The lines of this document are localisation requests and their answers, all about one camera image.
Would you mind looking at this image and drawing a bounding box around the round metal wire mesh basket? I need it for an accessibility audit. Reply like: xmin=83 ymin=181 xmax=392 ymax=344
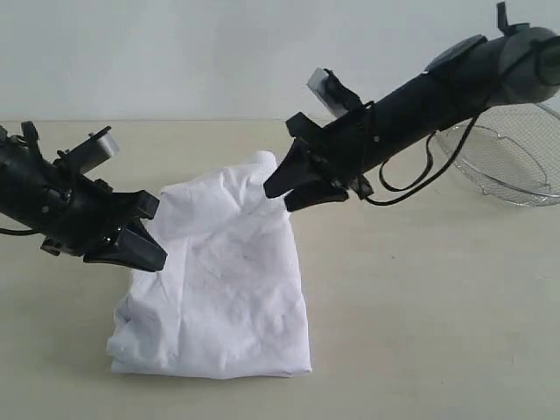
xmin=454 ymin=104 xmax=559 ymax=207

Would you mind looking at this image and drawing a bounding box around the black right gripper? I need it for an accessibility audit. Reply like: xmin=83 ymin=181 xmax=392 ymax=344
xmin=263 ymin=107 xmax=375 ymax=213

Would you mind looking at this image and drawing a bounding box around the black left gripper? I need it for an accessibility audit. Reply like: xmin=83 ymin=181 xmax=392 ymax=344
xmin=40 ymin=177 xmax=167 ymax=271

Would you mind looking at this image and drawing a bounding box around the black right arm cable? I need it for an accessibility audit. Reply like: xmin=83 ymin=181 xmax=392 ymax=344
xmin=365 ymin=2 xmax=552 ymax=206

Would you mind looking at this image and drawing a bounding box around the white t-shirt with red logo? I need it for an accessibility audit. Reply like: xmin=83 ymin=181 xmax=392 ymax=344
xmin=107 ymin=150 xmax=312 ymax=380

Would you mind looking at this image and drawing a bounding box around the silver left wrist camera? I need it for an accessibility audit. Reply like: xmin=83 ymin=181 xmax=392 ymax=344
xmin=58 ymin=126 xmax=120 ymax=174

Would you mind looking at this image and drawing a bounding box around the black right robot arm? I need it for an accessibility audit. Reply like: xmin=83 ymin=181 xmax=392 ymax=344
xmin=263 ymin=32 xmax=559 ymax=212

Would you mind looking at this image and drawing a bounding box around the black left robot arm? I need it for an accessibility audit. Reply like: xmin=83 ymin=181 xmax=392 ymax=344
xmin=1 ymin=121 xmax=167 ymax=272

